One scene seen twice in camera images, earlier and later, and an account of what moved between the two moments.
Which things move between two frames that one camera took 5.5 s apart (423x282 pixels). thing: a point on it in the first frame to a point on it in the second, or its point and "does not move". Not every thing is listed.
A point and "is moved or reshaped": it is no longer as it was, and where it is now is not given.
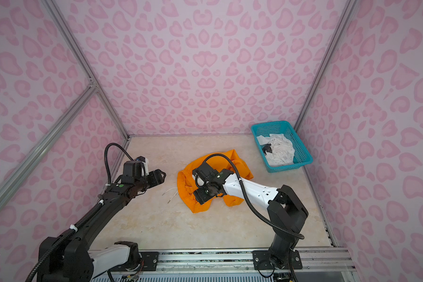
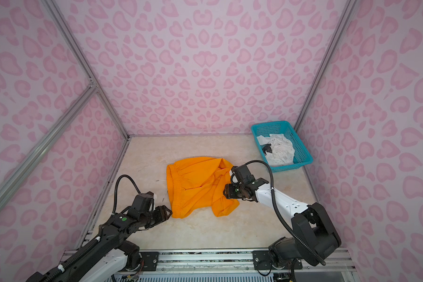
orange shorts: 186,185 is moved or reshaped
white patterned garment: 282,149 does not move
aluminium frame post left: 81,56 does not move
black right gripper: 200,195 to 228,191
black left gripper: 157,177 to 163,214
